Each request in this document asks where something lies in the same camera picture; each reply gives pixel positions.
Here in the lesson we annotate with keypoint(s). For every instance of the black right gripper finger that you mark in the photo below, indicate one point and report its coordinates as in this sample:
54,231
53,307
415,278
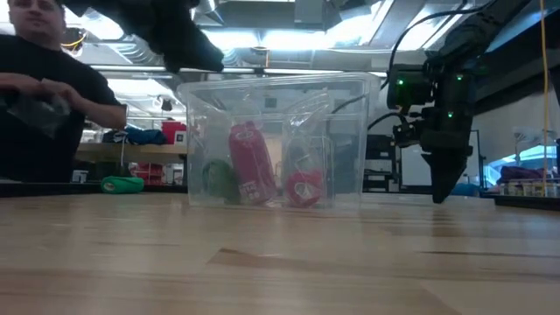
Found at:
438,175
457,168

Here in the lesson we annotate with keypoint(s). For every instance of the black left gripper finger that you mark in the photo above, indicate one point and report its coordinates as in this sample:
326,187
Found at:
188,50

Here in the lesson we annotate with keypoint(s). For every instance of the clear plastic storage bin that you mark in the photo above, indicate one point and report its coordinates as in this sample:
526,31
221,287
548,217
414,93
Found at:
210,100

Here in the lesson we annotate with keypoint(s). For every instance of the red elastic bandage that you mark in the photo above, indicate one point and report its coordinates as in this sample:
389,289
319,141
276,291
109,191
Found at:
304,189

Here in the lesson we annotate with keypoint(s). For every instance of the clear plastic zip bag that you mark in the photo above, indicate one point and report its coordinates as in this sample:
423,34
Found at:
306,127

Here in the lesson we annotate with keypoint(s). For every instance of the blue bandage roll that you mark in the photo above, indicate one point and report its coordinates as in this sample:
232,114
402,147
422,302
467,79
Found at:
466,190

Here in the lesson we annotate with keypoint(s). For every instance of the bagged red bandage roll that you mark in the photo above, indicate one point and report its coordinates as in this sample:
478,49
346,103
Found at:
251,162

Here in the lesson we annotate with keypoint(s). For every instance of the bagged green bandage roll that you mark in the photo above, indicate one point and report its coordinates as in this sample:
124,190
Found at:
221,179

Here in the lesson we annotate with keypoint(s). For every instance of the white whiteboard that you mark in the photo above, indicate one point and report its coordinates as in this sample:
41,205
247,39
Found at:
411,168

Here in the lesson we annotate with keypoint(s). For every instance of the black equipment shelf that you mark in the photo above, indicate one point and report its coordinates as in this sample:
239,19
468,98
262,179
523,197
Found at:
380,162

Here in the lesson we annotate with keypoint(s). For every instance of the purple cloth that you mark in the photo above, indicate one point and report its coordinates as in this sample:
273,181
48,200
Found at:
520,172

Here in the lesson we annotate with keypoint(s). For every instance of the row of small bottles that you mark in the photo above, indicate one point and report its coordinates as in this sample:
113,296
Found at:
525,189

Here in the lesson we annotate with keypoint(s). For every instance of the red plastic container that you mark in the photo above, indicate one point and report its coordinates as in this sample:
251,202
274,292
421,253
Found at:
171,131

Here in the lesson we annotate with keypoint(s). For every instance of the blue cloth pile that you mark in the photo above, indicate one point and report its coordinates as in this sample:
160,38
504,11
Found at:
142,136

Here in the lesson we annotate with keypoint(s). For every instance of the long ceiling light strip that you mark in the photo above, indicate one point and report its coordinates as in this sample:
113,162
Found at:
284,71

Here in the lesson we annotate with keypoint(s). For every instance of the long wooden workbench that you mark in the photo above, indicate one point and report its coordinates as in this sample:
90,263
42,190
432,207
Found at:
131,153

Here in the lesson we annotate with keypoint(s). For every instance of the small clear plastic bag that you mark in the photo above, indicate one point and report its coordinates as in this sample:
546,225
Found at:
39,114

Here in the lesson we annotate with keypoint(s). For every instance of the person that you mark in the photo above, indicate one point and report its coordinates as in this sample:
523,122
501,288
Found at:
35,109

